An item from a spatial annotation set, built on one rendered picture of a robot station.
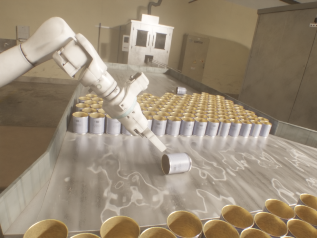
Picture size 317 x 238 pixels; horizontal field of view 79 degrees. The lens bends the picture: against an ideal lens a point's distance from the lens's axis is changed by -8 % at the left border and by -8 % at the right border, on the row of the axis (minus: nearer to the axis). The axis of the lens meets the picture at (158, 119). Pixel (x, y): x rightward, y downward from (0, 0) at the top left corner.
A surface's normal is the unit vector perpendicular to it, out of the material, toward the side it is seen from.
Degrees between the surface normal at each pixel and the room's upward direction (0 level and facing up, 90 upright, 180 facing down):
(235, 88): 90
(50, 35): 66
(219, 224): 88
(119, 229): 88
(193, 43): 90
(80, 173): 0
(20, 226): 0
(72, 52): 78
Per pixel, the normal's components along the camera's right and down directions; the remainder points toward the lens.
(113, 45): 0.26, 0.36
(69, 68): 0.54, 0.57
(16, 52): 0.07, -0.05
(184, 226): -0.30, 0.25
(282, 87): -0.96, -0.04
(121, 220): 0.05, 0.31
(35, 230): 0.87, 0.25
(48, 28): -0.16, -0.11
